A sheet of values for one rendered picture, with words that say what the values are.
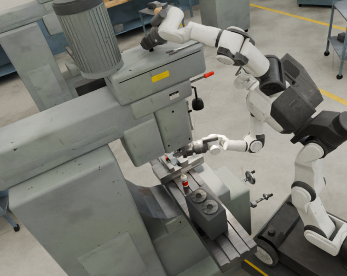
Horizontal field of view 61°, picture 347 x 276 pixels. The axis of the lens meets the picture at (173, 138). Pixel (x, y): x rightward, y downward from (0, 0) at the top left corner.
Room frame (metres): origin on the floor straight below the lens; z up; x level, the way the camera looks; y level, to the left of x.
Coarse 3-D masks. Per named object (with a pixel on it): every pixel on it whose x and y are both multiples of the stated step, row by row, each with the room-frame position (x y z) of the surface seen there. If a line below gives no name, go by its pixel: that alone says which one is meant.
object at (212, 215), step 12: (192, 192) 1.13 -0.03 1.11; (204, 192) 1.09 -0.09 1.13; (192, 204) 1.04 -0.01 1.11; (204, 204) 1.01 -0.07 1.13; (216, 204) 0.99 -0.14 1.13; (192, 216) 1.08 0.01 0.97; (204, 216) 0.95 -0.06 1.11; (216, 216) 0.93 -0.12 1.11; (204, 228) 0.97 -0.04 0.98; (216, 228) 0.93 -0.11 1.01
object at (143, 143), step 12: (156, 120) 1.25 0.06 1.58; (132, 132) 1.20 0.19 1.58; (144, 132) 1.22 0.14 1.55; (156, 132) 1.24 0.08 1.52; (132, 144) 1.20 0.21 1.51; (144, 144) 1.21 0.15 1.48; (156, 144) 1.23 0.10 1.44; (132, 156) 1.19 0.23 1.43; (144, 156) 1.21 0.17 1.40; (156, 156) 1.22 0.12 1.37
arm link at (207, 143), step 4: (208, 136) 1.37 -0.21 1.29; (212, 136) 1.36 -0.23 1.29; (216, 136) 1.35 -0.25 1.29; (200, 140) 1.38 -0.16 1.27; (204, 140) 1.35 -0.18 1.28; (208, 140) 1.35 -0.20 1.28; (212, 140) 1.35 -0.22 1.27; (216, 140) 1.35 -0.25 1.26; (200, 144) 1.35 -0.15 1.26; (204, 144) 1.35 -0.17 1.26; (208, 144) 1.35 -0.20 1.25; (212, 144) 1.34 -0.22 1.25; (216, 144) 1.33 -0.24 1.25; (204, 148) 1.33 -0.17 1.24; (208, 148) 1.34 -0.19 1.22; (212, 148) 1.31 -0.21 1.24; (216, 148) 1.30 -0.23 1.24; (220, 148) 1.31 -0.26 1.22; (204, 152) 1.33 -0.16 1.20; (212, 152) 1.31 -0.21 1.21; (216, 152) 1.31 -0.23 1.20
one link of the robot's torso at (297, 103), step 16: (288, 64) 1.26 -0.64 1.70; (288, 80) 1.21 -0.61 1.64; (304, 80) 1.18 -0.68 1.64; (256, 96) 1.18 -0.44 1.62; (272, 96) 1.15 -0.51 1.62; (288, 96) 1.14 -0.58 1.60; (304, 96) 1.13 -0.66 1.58; (320, 96) 1.12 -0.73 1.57; (256, 112) 1.22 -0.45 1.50; (272, 112) 1.12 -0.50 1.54; (288, 112) 1.09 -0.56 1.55; (304, 112) 1.08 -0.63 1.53; (288, 128) 1.06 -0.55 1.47
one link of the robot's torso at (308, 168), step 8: (312, 144) 0.99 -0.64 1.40; (304, 152) 1.00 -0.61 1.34; (312, 152) 0.97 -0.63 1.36; (320, 152) 0.95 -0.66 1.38; (296, 160) 1.04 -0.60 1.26; (304, 160) 1.00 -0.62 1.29; (312, 160) 0.98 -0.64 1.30; (320, 160) 1.03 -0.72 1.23; (296, 168) 1.07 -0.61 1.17; (304, 168) 1.02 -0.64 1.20; (312, 168) 0.98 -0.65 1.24; (320, 168) 1.03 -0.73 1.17; (296, 176) 1.06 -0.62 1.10; (304, 176) 1.03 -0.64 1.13; (312, 176) 0.99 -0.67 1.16; (320, 176) 1.02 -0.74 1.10; (296, 184) 1.04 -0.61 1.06; (304, 184) 1.01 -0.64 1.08; (312, 184) 0.99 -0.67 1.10; (320, 184) 1.01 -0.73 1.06; (312, 192) 0.97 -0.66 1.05; (320, 192) 1.00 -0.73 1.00; (312, 200) 0.96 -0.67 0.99
